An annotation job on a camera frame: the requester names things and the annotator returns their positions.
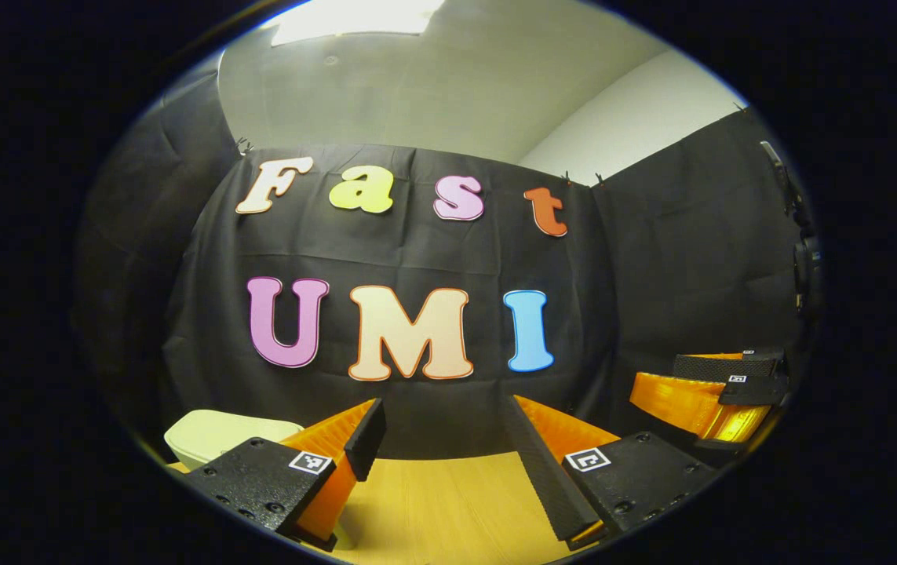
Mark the black backdrop cloth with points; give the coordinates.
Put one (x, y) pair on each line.
(417, 251)

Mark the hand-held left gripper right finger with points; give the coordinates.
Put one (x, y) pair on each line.
(542, 471)

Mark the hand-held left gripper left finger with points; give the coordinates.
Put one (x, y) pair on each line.
(366, 439)

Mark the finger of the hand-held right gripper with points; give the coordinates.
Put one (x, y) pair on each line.
(715, 366)
(676, 400)

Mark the wooden desktop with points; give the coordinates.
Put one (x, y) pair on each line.
(448, 510)

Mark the green desktop garbage bin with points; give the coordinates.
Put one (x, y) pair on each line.
(220, 431)

